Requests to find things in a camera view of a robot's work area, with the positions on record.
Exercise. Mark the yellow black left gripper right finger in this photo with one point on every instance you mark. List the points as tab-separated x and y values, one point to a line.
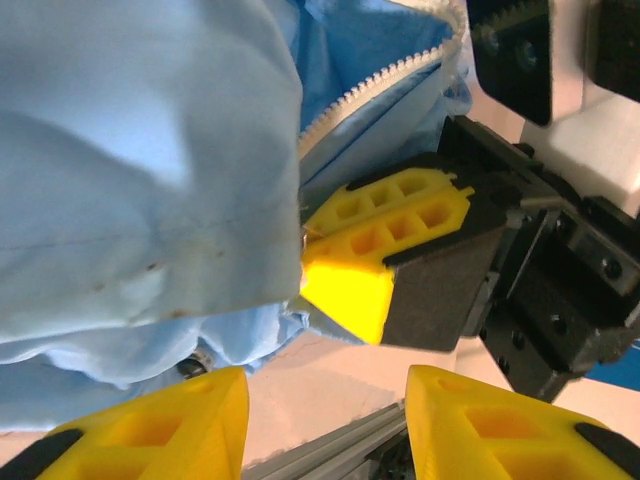
500	435

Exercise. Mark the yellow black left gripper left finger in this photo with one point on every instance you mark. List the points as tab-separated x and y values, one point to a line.
150	435

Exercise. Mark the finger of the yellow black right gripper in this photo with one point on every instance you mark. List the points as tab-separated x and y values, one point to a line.
380	197
350	290

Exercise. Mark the light blue zip jacket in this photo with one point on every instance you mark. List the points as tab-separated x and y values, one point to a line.
125	175

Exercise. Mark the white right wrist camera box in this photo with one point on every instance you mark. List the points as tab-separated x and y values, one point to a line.
590	140

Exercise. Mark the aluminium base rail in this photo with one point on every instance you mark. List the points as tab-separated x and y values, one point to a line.
325	450

